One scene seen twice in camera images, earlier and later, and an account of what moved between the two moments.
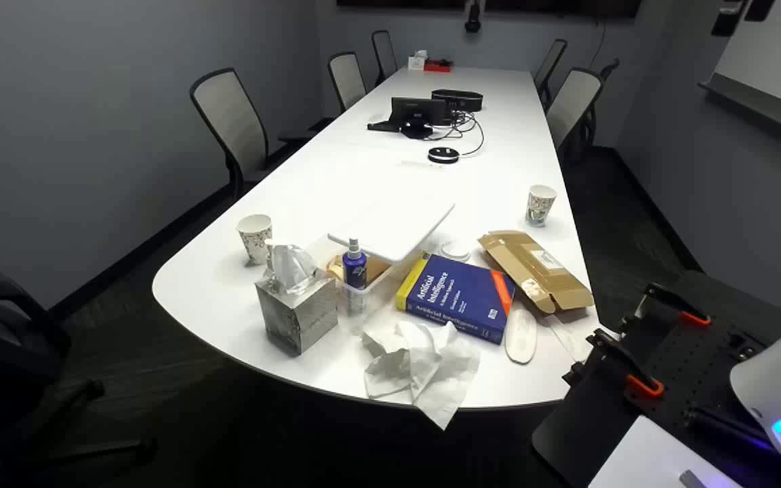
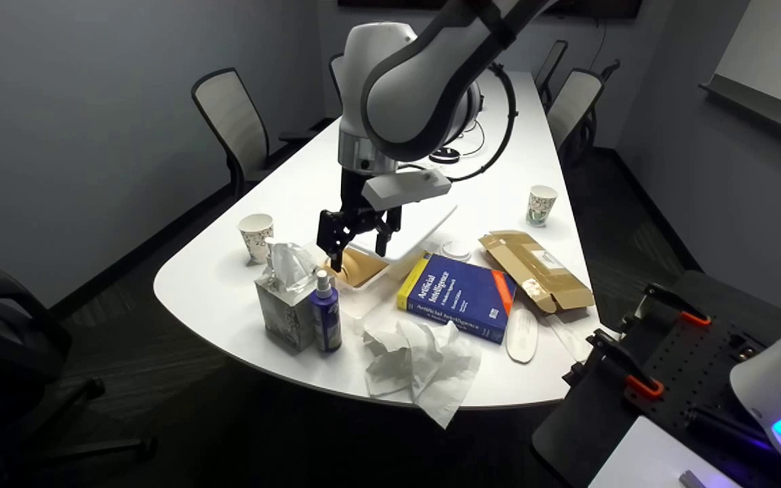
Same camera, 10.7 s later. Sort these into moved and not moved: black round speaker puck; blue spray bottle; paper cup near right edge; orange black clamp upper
Moved: blue spray bottle
Not moved: paper cup near right edge; orange black clamp upper; black round speaker puck
